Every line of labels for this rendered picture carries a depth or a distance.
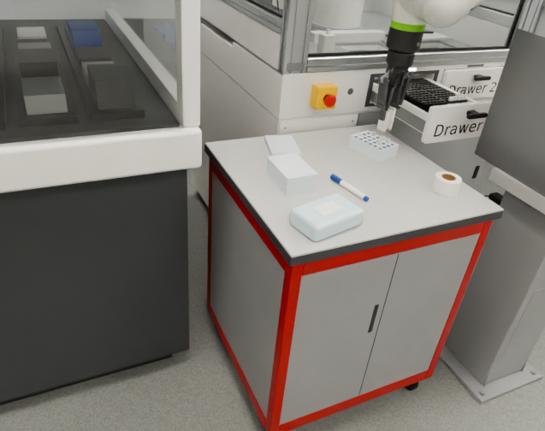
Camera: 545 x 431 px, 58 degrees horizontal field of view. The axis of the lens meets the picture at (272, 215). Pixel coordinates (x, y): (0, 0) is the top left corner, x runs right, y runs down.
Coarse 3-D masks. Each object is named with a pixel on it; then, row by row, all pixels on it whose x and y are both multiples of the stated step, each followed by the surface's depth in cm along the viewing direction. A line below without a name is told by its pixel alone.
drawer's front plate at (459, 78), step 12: (444, 72) 173; (456, 72) 173; (468, 72) 175; (480, 72) 178; (492, 72) 181; (444, 84) 174; (456, 84) 176; (468, 84) 179; (480, 84) 181; (492, 84) 184; (468, 96) 182; (480, 96) 185; (492, 96) 187
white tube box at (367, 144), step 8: (352, 136) 149; (368, 136) 151; (376, 136) 151; (352, 144) 149; (360, 144) 147; (368, 144) 145; (376, 144) 146; (384, 144) 147; (392, 144) 147; (360, 152) 148; (368, 152) 146; (376, 152) 143; (384, 152) 143; (392, 152) 146; (376, 160) 144
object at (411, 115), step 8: (376, 80) 168; (432, 80) 172; (376, 88) 162; (448, 88) 166; (376, 96) 162; (408, 104) 149; (400, 112) 152; (408, 112) 149; (416, 112) 147; (424, 112) 144; (400, 120) 153; (408, 120) 150; (416, 120) 147; (424, 120) 144; (416, 128) 148
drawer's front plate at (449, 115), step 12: (432, 108) 138; (444, 108) 139; (456, 108) 141; (468, 108) 143; (480, 108) 145; (432, 120) 139; (444, 120) 141; (456, 120) 143; (468, 120) 146; (480, 120) 148; (432, 132) 142; (444, 132) 144; (456, 132) 146; (468, 132) 148; (480, 132) 151
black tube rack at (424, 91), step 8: (416, 80) 168; (424, 80) 170; (408, 88) 161; (416, 88) 161; (424, 88) 162; (432, 88) 162; (440, 88) 163; (408, 96) 154; (416, 96) 154; (424, 96) 155; (432, 96) 155; (440, 96) 156; (448, 96) 158; (416, 104) 156; (440, 104) 154
